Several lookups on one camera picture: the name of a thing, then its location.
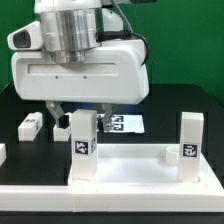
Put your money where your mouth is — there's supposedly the white L-shaped corner fence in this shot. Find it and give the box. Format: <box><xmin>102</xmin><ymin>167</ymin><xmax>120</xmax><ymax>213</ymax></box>
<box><xmin>0</xmin><ymin>158</ymin><xmax>224</xmax><ymax>212</ymax></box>

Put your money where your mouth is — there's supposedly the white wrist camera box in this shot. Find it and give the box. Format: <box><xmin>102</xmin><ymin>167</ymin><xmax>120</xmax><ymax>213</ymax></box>
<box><xmin>7</xmin><ymin>21</ymin><xmax>43</xmax><ymax>51</ymax></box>

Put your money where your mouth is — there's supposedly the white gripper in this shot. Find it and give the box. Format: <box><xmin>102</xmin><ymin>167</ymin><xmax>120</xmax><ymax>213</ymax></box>
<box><xmin>12</xmin><ymin>40</ymin><xmax>149</xmax><ymax>132</ymax></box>

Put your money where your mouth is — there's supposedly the white marker tag plate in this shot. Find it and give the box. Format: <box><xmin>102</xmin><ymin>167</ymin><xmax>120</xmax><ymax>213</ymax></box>
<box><xmin>109</xmin><ymin>114</ymin><xmax>145</xmax><ymax>133</ymax></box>

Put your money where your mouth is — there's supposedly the white desk top tray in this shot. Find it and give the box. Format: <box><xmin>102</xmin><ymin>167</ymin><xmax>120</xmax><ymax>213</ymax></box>
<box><xmin>67</xmin><ymin>143</ymin><xmax>218</xmax><ymax>186</ymax></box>

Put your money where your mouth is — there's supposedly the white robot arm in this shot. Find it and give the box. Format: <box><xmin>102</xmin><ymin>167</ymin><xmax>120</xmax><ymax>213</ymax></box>
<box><xmin>7</xmin><ymin>0</ymin><xmax>150</xmax><ymax>132</ymax></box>

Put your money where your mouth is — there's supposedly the white block at left edge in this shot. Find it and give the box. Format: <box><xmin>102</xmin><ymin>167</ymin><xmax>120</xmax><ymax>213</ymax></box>
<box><xmin>0</xmin><ymin>143</ymin><xmax>7</xmax><ymax>166</ymax></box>

